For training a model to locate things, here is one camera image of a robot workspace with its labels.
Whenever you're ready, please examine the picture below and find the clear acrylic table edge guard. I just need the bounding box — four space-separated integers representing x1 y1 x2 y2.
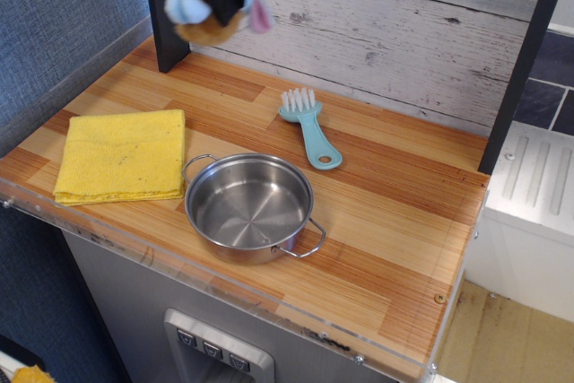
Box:
1 176 484 382

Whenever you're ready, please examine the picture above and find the yellow folded cloth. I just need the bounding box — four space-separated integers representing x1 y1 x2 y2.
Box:
54 109 186 206

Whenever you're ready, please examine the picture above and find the grey control panel with buttons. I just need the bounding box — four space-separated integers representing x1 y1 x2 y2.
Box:
164 309 275 382

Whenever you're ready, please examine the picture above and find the teal dish brush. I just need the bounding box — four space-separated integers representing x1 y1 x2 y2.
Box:
279 88 343 170

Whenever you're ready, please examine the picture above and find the black right frame post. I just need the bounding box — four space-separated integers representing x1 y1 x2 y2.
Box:
478 0 558 175

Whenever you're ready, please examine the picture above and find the brown and blue plush toy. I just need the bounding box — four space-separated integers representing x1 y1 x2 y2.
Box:
163 0 274 47

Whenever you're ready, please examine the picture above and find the yellow object at bottom-left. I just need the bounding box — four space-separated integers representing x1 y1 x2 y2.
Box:
12 366 56 383

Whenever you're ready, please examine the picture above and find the stainless steel pot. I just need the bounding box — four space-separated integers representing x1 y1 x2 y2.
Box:
181 153 326 265

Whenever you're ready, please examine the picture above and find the white ribbed appliance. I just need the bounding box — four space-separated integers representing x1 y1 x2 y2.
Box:
465 122 573 321

